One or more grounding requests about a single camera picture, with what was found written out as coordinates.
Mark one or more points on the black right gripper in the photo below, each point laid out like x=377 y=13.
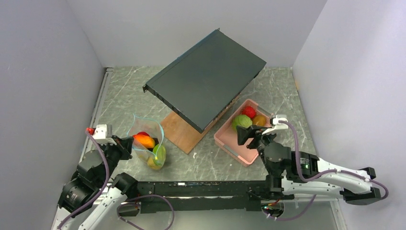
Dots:
x=243 y=133

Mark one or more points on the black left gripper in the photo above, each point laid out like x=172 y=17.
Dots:
x=124 y=145

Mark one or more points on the pink perforated plastic basket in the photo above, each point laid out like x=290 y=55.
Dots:
x=226 y=138

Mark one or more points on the brown toy kiwi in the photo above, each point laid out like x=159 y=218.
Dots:
x=259 y=120

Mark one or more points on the red orange toy mango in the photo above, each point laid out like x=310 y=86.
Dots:
x=145 y=141

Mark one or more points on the clear zip top bag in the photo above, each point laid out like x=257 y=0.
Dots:
x=153 y=128

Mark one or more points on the red toy apple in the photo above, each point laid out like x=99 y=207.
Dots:
x=143 y=133

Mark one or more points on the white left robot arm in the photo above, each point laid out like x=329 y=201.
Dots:
x=75 y=207

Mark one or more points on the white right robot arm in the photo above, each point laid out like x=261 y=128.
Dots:
x=291 y=171

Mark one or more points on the green toy cabbage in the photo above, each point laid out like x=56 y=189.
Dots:
x=241 y=120

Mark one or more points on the red toy strawberry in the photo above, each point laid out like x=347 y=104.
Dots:
x=249 y=112

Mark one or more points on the wooden cutting board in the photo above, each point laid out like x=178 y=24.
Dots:
x=182 y=134

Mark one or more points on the dark grey metal chassis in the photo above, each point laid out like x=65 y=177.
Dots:
x=203 y=81

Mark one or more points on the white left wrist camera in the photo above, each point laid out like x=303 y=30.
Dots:
x=102 y=134

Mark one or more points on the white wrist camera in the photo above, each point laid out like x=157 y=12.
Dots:
x=278 y=122
x=102 y=134

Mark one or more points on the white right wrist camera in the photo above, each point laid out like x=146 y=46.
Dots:
x=278 y=122

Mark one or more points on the aluminium side rail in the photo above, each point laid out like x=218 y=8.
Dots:
x=93 y=122

